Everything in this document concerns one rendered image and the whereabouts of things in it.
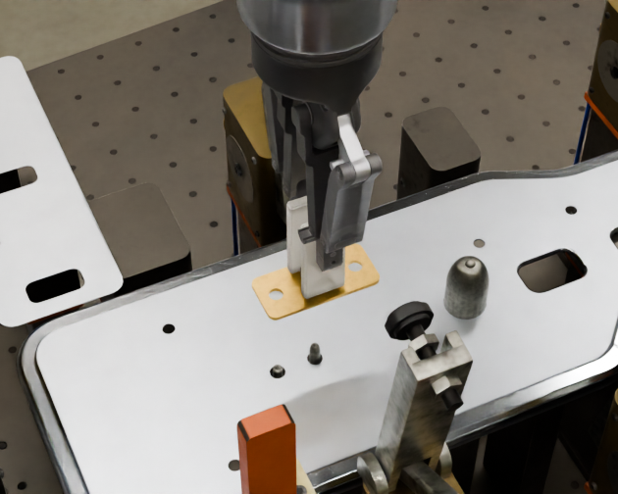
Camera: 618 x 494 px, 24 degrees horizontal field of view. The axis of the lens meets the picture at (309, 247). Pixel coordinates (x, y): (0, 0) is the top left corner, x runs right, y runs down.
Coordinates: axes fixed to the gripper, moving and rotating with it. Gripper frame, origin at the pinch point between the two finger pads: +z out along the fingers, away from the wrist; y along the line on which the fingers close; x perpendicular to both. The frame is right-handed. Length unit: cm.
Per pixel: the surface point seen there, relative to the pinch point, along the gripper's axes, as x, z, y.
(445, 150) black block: -19.3, 14.2, 15.8
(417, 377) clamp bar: 1.7, -7.8, -17.1
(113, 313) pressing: 12.2, 13.3, 10.3
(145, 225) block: 6.5, 15.3, 19.2
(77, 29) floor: -20, 112, 154
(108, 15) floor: -27, 112, 156
